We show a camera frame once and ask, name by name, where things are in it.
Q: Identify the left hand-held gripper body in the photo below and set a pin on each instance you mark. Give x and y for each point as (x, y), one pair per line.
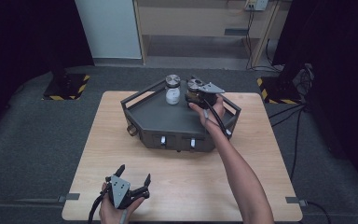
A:
(121, 191)

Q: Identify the white wall socket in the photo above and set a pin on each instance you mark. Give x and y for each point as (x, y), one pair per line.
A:
(258, 4)

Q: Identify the person's left hand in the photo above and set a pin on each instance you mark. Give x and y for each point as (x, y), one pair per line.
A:
(112, 213)

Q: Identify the glass jar of white powder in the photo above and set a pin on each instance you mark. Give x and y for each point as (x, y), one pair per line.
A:
(172, 93)

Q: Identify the black yellow-striped stand base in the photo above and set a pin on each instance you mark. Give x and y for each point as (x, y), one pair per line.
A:
(284, 93)
(66, 87)

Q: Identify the glass jar of brown powder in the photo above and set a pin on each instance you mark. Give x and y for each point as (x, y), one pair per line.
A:
(194, 90)

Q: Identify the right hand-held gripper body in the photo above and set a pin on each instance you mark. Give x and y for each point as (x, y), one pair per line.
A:
(212, 90)

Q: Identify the grey table clip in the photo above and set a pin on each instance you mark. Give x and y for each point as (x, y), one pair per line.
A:
(296, 200)
(69, 197)

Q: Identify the person's right hand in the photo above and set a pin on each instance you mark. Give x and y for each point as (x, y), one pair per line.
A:
(213, 115)

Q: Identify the grey wall plate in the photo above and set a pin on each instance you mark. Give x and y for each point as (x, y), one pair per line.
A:
(236, 31)

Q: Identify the wooden shelf frame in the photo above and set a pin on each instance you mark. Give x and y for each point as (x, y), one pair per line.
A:
(199, 18)

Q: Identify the white cabinet panel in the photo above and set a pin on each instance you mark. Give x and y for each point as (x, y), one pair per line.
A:
(108, 28)

